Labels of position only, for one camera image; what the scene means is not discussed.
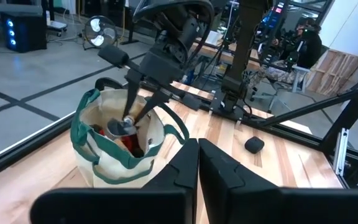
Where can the wooden crate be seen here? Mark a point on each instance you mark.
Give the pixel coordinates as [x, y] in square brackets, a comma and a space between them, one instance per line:
[334, 71]

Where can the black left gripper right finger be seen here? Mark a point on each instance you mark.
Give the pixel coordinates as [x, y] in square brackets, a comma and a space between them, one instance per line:
[275, 205]

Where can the silver aluminium bracket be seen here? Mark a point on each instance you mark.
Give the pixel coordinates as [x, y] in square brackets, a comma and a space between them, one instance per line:
[341, 152]

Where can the black table side rail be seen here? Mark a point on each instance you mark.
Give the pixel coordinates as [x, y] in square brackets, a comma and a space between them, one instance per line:
[17, 149]

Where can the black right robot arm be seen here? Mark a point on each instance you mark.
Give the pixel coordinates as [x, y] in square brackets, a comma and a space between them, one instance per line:
[247, 46]

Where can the person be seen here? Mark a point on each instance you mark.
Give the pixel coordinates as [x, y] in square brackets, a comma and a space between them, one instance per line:
[309, 49]

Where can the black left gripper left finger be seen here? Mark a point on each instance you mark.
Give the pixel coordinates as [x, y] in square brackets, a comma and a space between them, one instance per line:
[120, 205]

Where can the black table end rail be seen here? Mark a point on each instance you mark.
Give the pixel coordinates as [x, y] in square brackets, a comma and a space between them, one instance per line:
[291, 137]

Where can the red garden tool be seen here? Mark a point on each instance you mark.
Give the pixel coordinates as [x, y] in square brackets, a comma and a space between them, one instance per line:
[129, 143]

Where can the cream green canvas gardening bag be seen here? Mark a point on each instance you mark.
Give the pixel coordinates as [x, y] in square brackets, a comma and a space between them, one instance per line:
[117, 174]

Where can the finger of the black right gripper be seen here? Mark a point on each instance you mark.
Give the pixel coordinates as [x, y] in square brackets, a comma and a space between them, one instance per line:
[155, 99]
[132, 93]

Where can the grey office chair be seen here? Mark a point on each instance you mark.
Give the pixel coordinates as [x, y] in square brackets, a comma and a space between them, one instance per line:
[300, 71]

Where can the black floor fan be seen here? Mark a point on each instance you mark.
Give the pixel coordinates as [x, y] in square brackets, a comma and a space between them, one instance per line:
[99, 31]

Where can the black computer tower blue lights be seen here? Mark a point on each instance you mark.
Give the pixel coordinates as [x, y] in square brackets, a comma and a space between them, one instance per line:
[26, 34]

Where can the small black rounded object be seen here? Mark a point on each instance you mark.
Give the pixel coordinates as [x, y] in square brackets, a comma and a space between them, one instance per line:
[254, 144]

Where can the black diagonal frame strut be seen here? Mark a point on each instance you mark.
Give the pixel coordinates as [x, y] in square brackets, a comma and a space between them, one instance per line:
[309, 107]

